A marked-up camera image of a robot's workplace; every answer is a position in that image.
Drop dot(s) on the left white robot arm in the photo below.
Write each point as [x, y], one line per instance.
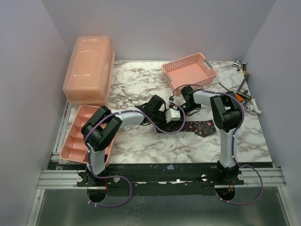
[100, 130]

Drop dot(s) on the pink divided organizer tray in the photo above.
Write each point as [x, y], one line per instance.
[74, 148]

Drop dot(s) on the grey metal clamp tool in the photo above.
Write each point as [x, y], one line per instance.
[243, 95]

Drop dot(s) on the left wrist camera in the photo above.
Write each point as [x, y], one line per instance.
[174, 114]

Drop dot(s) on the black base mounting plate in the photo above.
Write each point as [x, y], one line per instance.
[160, 179]

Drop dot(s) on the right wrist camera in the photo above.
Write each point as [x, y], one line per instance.
[171, 101]

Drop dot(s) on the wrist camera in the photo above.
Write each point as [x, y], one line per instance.
[171, 101]
[174, 114]

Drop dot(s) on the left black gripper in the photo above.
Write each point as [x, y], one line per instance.
[165, 126]

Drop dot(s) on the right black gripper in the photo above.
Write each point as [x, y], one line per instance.
[175, 104]

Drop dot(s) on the pink translucent storage box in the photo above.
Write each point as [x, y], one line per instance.
[89, 73]

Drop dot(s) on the dark floral necktie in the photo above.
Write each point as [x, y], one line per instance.
[200, 128]

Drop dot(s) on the pink perforated basket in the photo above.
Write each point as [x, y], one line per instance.
[194, 70]

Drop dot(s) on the aluminium rail frame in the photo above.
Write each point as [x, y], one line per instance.
[262, 200]

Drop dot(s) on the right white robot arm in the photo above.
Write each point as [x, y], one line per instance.
[228, 116]

